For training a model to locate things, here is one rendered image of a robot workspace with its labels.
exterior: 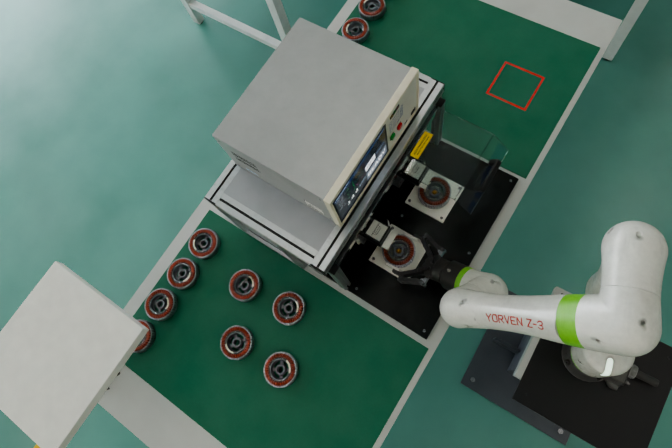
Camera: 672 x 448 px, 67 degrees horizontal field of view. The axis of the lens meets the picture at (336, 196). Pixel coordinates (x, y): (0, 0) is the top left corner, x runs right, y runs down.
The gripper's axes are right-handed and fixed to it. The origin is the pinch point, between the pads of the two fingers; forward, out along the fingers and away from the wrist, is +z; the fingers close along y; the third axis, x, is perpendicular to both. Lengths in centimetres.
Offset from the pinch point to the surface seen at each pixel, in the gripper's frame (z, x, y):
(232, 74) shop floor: 173, 4, 54
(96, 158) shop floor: 206, 25, -31
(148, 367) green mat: 48, 23, -79
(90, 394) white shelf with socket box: 16, 57, -80
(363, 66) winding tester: -1, 57, 30
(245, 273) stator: 37, 20, -34
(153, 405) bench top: 40, 18, -88
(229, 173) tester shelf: 30, 53, -11
